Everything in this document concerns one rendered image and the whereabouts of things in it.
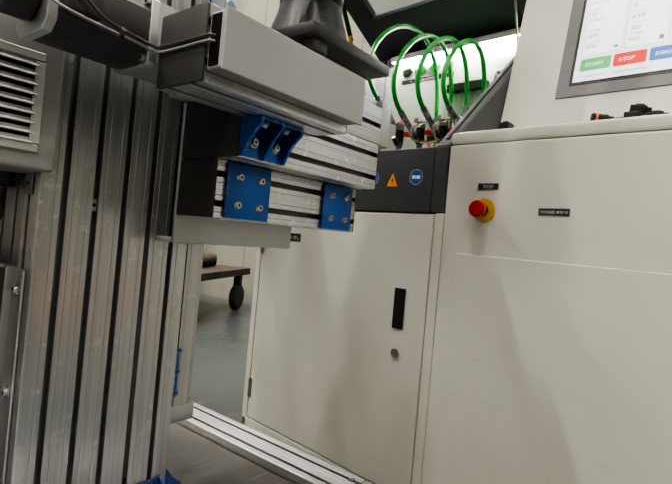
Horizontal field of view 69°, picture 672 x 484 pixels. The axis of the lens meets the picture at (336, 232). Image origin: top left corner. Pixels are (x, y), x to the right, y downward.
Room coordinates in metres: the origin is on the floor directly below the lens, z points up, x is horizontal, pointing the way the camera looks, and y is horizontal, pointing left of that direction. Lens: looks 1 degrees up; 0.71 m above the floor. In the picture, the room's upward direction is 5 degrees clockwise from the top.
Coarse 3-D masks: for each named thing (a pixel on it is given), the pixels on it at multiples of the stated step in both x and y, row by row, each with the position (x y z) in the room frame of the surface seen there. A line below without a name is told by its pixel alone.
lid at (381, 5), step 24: (360, 0) 1.83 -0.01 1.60; (384, 0) 1.80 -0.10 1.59; (408, 0) 1.75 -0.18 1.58; (432, 0) 1.69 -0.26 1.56; (456, 0) 1.65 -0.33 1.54; (480, 0) 1.61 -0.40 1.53; (504, 0) 1.57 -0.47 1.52; (360, 24) 1.92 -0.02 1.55; (384, 24) 1.87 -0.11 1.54; (432, 24) 1.78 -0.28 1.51; (456, 24) 1.73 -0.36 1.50; (480, 24) 1.69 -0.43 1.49; (504, 24) 1.65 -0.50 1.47; (384, 48) 1.98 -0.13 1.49
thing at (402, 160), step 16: (384, 160) 1.29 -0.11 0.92; (400, 160) 1.25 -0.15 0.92; (416, 160) 1.22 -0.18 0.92; (432, 160) 1.18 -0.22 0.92; (384, 176) 1.28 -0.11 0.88; (400, 176) 1.25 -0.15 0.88; (432, 176) 1.18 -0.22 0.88; (368, 192) 1.32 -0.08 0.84; (384, 192) 1.28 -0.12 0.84; (400, 192) 1.24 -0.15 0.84; (416, 192) 1.21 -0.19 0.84; (368, 208) 1.31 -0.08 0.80; (384, 208) 1.28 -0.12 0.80; (400, 208) 1.24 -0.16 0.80; (416, 208) 1.21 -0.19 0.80
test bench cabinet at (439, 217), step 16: (256, 256) 1.64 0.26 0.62; (432, 256) 1.17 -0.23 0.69; (256, 272) 1.63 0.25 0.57; (432, 272) 1.17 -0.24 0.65; (256, 288) 1.63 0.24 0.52; (432, 288) 1.16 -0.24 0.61; (256, 304) 1.62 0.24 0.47; (432, 304) 1.16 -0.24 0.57; (432, 320) 1.16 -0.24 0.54; (432, 336) 1.15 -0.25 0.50; (432, 352) 1.16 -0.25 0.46; (272, 432) 1.52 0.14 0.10; (416, 432) 1.17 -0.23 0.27; (304, 448) 1.42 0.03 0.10; (416, 448) 1.17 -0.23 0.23; (336, 464) 1.34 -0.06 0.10; (416, 464) 1.16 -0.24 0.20; (368, 480) 1.27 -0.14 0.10; (416, 480) 1.16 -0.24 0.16
